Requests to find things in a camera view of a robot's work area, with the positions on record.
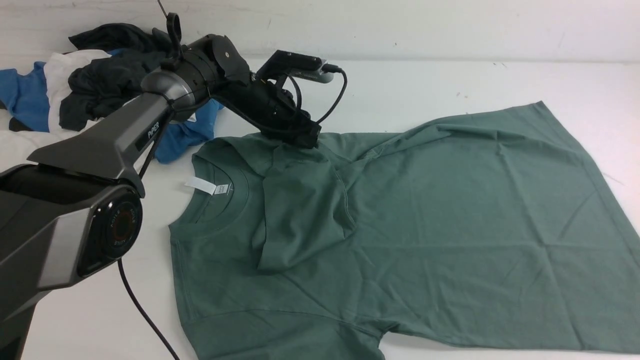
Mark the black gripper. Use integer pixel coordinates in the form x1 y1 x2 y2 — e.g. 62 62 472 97
220 80 322 150

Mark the green long-sleeve top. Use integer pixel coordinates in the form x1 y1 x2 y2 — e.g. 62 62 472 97
169 102 640 360

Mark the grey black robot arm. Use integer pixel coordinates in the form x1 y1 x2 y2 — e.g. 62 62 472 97
0 34 335 360

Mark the dark grey garment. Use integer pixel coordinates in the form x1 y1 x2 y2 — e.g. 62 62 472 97
1 23 173 133

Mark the blue garment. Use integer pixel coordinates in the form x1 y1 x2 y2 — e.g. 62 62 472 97
1 48 222 170

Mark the white garment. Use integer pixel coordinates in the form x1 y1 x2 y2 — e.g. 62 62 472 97
0 50 166 166

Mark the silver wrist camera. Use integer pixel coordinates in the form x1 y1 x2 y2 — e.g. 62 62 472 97
256 50 342 84

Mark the black camera cable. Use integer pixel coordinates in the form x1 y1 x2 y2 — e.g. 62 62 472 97
280 64 348 126

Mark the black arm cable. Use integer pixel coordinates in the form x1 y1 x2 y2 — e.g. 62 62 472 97
117 257 181 360

